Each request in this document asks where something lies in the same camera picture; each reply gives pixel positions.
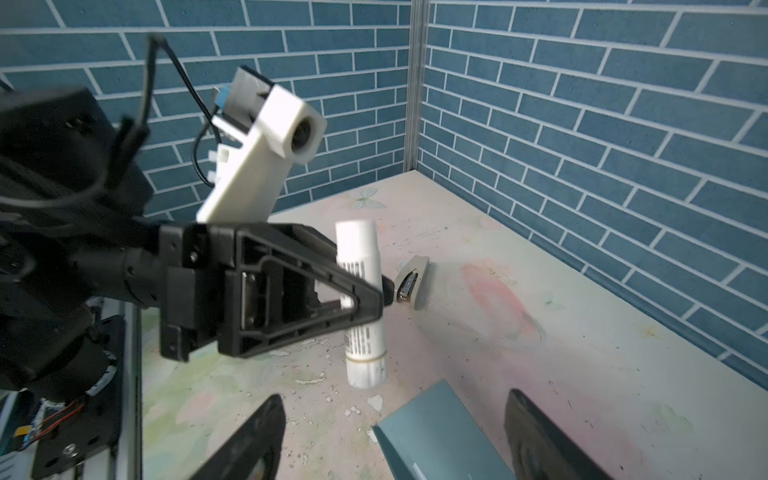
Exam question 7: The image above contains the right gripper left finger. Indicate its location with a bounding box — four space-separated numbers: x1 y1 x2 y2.
191 394 286 480

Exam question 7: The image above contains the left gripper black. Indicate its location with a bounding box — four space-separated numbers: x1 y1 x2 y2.
157 221 385 364

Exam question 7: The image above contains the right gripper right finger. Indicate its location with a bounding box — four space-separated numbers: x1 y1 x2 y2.
504 389 611 480

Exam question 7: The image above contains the white glue stick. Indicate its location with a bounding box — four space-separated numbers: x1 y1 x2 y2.
335 220 387 389

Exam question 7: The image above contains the teal envelope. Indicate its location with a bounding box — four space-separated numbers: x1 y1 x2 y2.
373 380 515 480

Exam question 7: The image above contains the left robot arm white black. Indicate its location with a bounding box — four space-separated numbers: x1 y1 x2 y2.
1 87 395 402

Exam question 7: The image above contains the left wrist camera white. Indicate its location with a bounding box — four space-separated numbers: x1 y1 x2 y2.
196 66 327 224

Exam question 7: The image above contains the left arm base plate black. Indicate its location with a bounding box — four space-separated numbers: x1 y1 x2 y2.
31 315 125 479

